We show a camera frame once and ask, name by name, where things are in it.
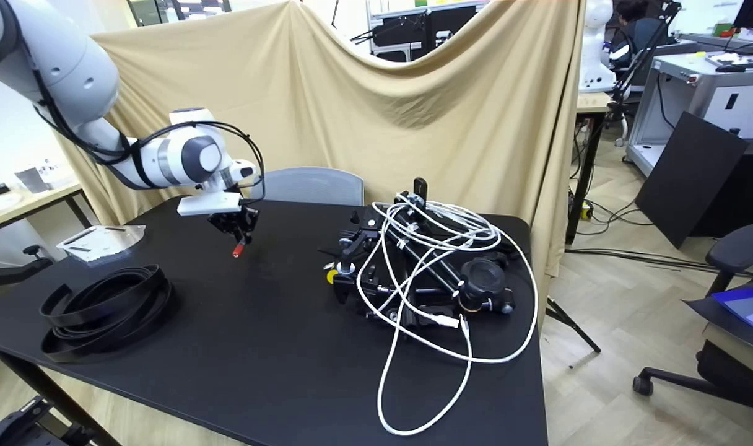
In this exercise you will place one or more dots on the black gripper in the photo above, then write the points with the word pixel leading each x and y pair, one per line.
pixel 230 219

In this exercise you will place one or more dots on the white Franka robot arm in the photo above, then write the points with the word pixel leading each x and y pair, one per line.
pixel 62 66

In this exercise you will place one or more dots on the grey-blue plastic chair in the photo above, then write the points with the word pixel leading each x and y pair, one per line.
pixel 311 186

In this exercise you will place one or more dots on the wooden desk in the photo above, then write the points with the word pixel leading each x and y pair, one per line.
pixel 31 202

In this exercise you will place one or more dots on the beige cloth backdrop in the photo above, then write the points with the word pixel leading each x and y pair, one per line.
pixel 443 125

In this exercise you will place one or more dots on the black equipment rack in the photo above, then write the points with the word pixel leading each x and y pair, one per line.
pixel 418 25

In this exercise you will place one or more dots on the wooden side table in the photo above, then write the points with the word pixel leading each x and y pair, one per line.
pixel 592 102

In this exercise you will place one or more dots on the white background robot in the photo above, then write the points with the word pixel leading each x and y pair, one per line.
pixel 596 45

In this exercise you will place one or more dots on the black articulated stand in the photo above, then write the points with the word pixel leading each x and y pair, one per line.
pixel 641 51

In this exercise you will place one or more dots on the black flat panel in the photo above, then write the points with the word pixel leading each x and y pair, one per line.
pixel 689 177

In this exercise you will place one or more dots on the black office chair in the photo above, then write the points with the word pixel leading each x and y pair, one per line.
pixel 740 249

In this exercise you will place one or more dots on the grey metal workbench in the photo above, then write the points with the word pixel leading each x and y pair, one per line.
pixel 724 89

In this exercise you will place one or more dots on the blue-lit screen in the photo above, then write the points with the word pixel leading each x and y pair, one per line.
pixel 751 306

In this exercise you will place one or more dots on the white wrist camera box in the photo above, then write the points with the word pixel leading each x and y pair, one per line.
pixel 206 203

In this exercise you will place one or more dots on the black camera mount equipment pile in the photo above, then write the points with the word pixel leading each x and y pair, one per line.
pixel 485 281

